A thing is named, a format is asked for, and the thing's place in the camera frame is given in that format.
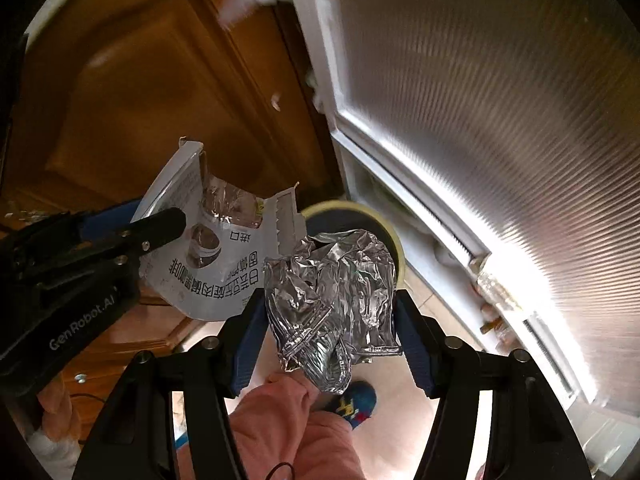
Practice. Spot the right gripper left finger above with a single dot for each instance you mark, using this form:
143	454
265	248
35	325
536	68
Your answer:
240	340

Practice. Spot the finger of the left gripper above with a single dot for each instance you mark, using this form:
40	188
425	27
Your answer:
129	243
99	224

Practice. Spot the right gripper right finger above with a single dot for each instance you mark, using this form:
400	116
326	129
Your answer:
423	342

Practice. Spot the grey white foil pouch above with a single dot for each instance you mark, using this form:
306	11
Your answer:
210	271

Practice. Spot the aluminium foil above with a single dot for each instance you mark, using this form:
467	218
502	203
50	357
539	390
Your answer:
330	307

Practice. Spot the black trash bin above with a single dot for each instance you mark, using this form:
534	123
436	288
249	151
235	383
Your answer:
332	219

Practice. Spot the right blue slipper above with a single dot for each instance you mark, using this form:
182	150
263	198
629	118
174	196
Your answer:
355	405

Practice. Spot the pink trouser legs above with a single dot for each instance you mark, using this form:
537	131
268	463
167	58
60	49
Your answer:
280	435

